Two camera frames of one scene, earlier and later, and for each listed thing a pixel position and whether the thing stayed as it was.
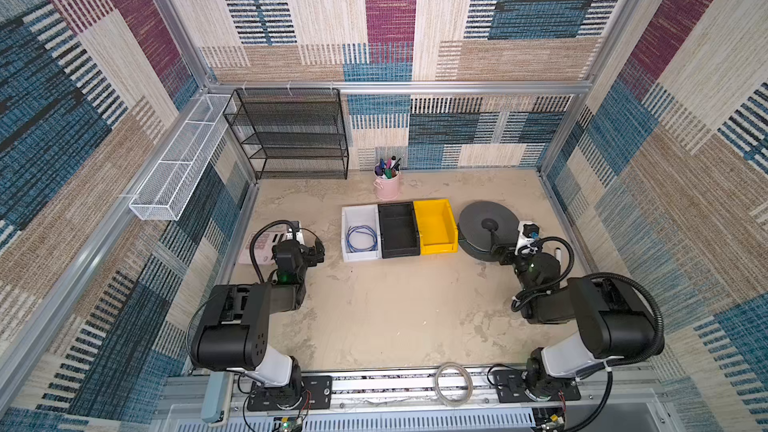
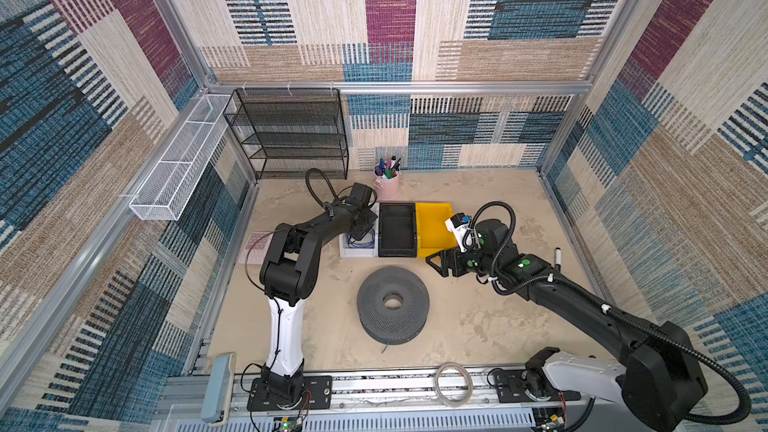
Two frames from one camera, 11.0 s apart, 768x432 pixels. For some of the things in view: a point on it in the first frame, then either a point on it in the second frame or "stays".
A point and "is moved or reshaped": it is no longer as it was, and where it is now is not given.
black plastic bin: [400, 236] stays
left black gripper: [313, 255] -> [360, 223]
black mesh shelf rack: [291, 133] stays
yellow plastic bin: [437, 226] stays
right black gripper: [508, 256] -> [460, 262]
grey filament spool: [484, 227] is moved or reshaped
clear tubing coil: [436, 383] stays
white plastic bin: [361, 233] stays
